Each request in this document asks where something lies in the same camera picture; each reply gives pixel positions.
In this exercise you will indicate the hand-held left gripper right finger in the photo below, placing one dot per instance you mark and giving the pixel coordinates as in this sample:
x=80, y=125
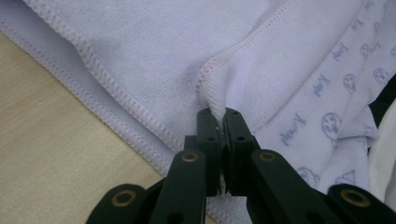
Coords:
x=249, y=168

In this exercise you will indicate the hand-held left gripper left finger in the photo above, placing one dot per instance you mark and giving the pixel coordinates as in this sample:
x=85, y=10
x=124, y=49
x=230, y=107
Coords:
x=193, y=174

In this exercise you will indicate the lavender printed towel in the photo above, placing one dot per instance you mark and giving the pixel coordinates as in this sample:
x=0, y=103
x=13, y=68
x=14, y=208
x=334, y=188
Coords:
x=149, y=62

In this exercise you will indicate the white cloth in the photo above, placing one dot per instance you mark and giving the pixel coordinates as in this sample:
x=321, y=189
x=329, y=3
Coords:
x=384, y=155

